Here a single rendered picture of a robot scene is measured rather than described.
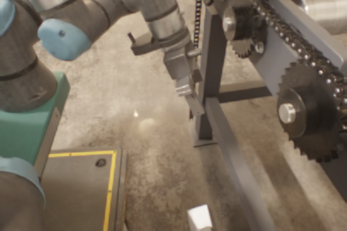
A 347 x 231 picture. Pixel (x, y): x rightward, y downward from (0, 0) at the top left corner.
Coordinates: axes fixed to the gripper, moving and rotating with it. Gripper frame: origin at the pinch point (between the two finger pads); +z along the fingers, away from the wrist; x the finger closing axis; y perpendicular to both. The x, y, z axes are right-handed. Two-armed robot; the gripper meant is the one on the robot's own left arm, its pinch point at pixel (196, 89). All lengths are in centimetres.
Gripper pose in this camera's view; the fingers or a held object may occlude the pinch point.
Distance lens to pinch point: 64.3
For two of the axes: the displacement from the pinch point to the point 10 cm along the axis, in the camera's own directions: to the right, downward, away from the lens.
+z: 3.9, 7.4, 5.5
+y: 9.2, -2.7, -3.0
